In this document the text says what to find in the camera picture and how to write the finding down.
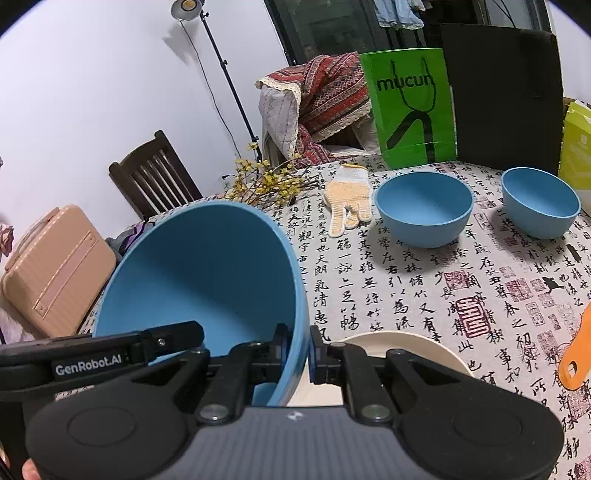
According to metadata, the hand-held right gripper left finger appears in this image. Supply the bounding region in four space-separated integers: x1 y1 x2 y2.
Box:
130 323 290 425

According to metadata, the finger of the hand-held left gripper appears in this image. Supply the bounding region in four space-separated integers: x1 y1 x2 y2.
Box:
131 322 205 365

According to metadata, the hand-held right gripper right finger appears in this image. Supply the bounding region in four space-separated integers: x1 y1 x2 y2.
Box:
307 324 468 425

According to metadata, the blue bowl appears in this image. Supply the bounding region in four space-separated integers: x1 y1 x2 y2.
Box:
373 172 474 249
501 167 581 240
92 200 311 408

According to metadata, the cream round plate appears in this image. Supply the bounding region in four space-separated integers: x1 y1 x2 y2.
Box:
292 330 476 408

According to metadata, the pink suitcase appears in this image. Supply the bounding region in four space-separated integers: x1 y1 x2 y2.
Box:
0 205 117 337

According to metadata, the grey purple glove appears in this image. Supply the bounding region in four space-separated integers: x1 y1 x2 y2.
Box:
105 220 160 260

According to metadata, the calligraphy print tablecloth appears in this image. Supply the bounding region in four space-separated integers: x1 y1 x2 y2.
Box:
55 161 591 480

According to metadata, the yellow flower branch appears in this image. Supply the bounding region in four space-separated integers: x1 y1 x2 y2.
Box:
225 142 324 209

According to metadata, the white yellow-dotted knit glove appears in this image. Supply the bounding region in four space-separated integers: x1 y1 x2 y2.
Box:
322 164 373 239

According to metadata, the dark wooden chair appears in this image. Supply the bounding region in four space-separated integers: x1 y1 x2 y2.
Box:
109 130 204 223

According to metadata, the green paper bag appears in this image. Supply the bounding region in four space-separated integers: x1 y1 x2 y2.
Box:
359 47 457 171

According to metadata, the black paper bag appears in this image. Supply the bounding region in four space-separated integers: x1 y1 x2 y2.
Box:
440 23 565 175

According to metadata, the black-framed glass sliding door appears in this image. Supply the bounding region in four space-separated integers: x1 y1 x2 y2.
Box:
264 0 555 70

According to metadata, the studio light on black stand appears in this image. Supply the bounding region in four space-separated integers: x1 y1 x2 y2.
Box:
171 0 263 163

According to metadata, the yellow-green snack box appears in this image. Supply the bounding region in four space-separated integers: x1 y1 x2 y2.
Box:
558 98 591 195

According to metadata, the hanging light blue shirt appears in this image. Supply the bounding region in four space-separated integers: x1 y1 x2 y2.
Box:
373 0 424 30

